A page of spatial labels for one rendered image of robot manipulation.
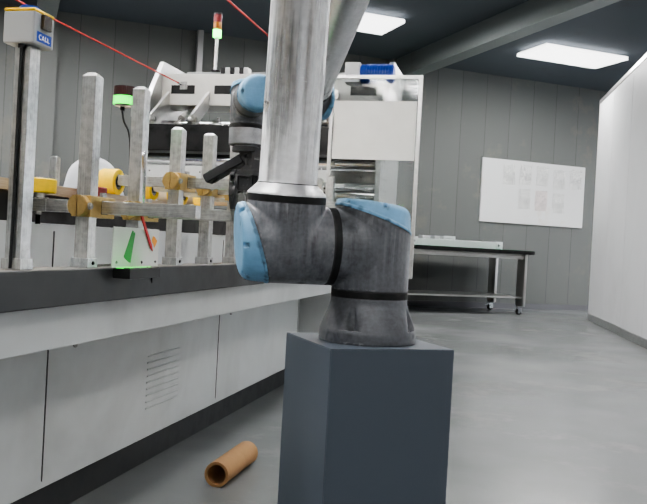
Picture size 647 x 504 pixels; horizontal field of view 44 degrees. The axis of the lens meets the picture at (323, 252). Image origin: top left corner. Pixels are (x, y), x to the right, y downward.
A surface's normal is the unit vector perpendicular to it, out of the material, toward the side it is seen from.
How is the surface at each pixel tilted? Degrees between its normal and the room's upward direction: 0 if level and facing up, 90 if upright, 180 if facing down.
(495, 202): 90
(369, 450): 90
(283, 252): 100
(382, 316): 70
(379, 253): 90
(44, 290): 90
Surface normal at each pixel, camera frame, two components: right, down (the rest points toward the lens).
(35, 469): 0.97, 0.05
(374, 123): -0.23, 0.00
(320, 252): 0.23, 0.19
